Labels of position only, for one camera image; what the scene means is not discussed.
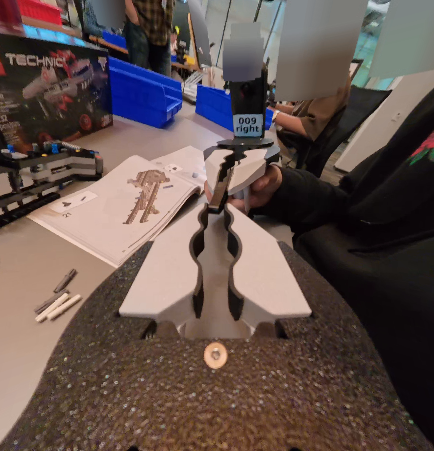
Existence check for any grey toy pin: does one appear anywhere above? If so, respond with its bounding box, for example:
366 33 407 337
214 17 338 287
34 290 69 315
54 268 77 294

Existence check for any red plastic bin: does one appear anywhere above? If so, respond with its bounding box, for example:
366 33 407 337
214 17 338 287
18 0 62 25

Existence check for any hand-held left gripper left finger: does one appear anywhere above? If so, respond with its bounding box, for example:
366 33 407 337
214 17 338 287
118 202 208 326

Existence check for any grey toy chassis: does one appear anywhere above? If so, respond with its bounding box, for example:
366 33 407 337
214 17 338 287
0 140 105 231

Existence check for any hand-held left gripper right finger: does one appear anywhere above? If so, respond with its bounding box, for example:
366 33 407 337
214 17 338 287
224 204 313 326

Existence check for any blue plastic bin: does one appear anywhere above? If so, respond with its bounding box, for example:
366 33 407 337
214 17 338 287
195 84 274 132
109 56 183 129
102 30 129 50

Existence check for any black office chair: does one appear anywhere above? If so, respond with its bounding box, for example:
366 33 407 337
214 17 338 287
298 86 393 178

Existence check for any grey desk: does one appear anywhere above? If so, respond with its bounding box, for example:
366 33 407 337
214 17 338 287
0 102 297 451

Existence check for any person's right forearm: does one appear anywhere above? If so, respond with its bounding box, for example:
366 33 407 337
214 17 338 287
264 167 348 229

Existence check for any white toy pin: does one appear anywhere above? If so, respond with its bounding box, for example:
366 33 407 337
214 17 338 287
35 293 70 323
47 295 82 321

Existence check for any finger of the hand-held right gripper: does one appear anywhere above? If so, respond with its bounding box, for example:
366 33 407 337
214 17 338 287
204 147 235 209
226 152 268 197

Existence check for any person's right hand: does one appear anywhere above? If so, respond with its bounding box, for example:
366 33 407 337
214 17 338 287
250 165 284 211

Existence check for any black toy set box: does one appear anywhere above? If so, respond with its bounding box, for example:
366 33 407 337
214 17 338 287
0 32 113 156

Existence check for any toy building instruction booklet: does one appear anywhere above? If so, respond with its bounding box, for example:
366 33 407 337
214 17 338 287
27 145 225 268

